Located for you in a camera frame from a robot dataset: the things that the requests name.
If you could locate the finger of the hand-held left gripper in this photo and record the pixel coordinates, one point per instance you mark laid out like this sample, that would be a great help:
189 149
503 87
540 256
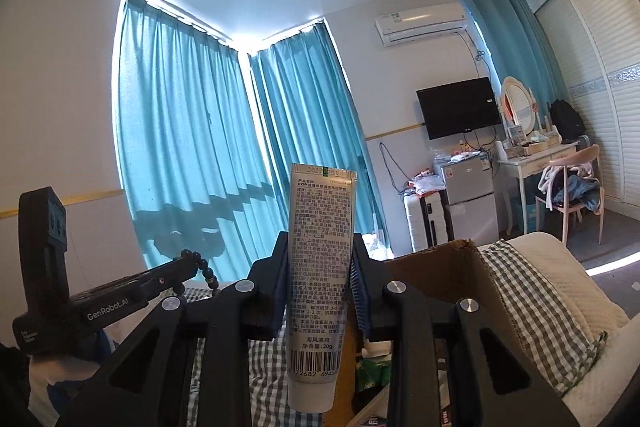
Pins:
172 288
165 273

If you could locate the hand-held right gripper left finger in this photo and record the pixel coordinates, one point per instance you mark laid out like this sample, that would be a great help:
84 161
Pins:
265 302

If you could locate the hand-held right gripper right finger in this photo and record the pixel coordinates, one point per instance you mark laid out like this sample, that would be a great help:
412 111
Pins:
358 302

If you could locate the white toothpaste tube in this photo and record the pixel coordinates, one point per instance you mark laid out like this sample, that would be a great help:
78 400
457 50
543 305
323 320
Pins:
320 257

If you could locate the dark green packet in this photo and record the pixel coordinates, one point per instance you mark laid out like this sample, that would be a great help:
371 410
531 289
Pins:
372 373

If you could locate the brown cardboard box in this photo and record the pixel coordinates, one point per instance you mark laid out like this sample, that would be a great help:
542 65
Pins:
435 267

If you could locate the person's left hand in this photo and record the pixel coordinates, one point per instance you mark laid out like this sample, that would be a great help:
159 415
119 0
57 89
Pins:
65 367

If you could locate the clear plastic bag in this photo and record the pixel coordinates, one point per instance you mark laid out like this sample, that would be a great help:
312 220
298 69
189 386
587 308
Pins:
376 247

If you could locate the white suitcase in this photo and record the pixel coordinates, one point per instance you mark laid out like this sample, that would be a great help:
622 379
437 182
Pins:
425 222

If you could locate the red and white bags pile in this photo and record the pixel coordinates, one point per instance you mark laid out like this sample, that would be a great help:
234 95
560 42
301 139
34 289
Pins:
425 184

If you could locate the silver mini fridge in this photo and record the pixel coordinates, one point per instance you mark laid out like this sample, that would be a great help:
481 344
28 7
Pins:
467 197

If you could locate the teal window curtain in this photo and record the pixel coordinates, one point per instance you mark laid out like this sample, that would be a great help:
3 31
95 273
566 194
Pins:
505 37
310 107
185 117

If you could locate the checkered blanket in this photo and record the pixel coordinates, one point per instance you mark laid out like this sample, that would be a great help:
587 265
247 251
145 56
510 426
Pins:
525 292

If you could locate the white dressing table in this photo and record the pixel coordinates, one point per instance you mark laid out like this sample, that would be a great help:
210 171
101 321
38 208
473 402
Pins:
535 162

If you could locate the clothes on chair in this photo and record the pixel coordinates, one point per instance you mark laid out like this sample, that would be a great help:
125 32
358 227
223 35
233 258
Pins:
575 192

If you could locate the white oval mirror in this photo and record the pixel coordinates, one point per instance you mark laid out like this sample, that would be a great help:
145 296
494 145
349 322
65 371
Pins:
517 99

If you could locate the wooden chair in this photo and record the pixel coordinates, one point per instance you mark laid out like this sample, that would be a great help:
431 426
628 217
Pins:
582 157

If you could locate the black backpack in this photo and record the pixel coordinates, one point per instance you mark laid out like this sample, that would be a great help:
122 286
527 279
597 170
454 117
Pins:
567 119

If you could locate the white air conditioner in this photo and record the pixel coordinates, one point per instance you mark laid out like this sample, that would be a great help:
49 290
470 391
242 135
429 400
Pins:
422 23

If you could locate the white slatted wardrobe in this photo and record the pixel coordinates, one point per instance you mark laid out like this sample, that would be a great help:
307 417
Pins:
600 82

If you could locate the black wall television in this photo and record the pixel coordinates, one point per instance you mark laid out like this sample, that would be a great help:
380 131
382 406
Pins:
457 107

